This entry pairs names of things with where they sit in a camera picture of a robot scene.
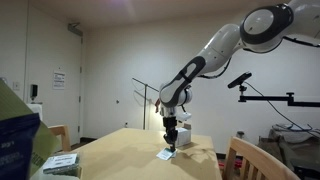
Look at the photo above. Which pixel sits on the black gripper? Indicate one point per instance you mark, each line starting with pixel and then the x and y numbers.
pixel 170 124

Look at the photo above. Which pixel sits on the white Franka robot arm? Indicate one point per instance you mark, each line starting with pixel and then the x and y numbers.
pixel 213 53

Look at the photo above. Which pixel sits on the white Tazo tea box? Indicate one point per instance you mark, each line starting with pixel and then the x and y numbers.
pixel 184 136

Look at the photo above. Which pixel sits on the red object on floor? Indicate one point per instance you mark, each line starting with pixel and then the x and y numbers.
pixel 220 163

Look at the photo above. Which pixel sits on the blue cardboard box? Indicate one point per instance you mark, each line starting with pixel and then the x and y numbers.
pixel 10 103

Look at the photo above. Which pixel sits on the thin metal light stand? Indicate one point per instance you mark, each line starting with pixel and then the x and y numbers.
pixel 144 110

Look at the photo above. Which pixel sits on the wooden slatted chair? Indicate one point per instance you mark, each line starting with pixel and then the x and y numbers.
pixel 61 136
pixel 260 160

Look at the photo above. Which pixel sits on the clear plastic food container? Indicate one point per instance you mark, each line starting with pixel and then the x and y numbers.
pixel 61 163

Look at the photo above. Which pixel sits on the grey sofa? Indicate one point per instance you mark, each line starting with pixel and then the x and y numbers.
pixel 283 150

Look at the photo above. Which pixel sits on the white door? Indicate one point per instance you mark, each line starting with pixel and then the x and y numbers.
pixel 53 110

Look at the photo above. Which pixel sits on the paper notice on door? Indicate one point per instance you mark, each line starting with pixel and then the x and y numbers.
pixel 59 80

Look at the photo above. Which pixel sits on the metal door closer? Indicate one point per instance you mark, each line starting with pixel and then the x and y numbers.
pixel 75 29

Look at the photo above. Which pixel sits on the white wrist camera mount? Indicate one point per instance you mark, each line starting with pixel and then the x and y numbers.
pixel 184 117

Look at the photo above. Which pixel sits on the white wall outlet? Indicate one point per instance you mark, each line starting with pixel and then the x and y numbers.
pixel 126 124

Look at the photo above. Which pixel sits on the black camera on boom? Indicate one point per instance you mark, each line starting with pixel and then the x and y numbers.
pixel 240 80

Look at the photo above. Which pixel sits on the white light switch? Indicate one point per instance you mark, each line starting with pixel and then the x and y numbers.
pixel 16 85

